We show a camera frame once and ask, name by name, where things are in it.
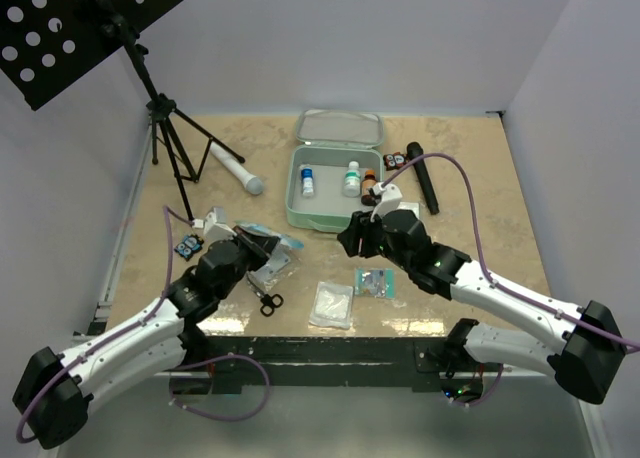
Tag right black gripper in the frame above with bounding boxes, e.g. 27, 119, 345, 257
337, 205, 413, 273

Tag blue plaster packet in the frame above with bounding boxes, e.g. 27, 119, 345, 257
235, 220, 304, 250

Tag brown medicine bottle orange cap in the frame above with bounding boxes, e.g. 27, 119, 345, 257
361, 169, 377, 202

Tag teal cotton swab bag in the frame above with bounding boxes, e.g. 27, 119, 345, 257
354, 268, 395, 299

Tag clear bottle green label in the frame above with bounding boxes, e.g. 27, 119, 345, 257
342, 161, 361, 198

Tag white gauze pad packet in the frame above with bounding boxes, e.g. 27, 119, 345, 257
309, 281, 354, 330

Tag blue label bandage roll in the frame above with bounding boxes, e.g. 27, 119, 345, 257
300, 164, 315, 198

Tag mint green medicine case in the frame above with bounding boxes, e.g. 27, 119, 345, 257
285, 109, 385, 233

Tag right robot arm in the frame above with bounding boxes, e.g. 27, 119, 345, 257
337, 210, 627, 404

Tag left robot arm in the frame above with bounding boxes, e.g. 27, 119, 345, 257
12, 228, 279, 450

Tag small clear plaster bag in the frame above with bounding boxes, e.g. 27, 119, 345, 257
247, 249, 300, 292

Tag white microphone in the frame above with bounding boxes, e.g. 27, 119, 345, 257
209, 143, 264, 196

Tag blue owl toy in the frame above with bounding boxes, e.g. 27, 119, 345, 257
174, 234, 204, 261

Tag red owl toy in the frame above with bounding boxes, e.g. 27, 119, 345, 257
384, 152, 407, 171

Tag black microphone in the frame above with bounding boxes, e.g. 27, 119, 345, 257
407, 142, 440, 215

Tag black perforated music stand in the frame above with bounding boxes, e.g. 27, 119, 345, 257
0, 0, 247, 229

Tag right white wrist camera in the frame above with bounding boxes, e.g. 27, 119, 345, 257
369, 182, 403, 222

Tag black handled scissors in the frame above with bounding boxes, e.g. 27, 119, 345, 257
246, 277, 284, 317

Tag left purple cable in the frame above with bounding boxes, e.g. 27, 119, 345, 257
14, 205, 274, 442

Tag purple cable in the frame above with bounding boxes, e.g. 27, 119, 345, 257
382, 152, 640, 409
14, 205, 274, 442

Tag black base frame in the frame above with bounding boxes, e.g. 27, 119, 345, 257
175, 336, 498, 392

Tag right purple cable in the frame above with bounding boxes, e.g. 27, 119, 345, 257
382, 152, 640, 409

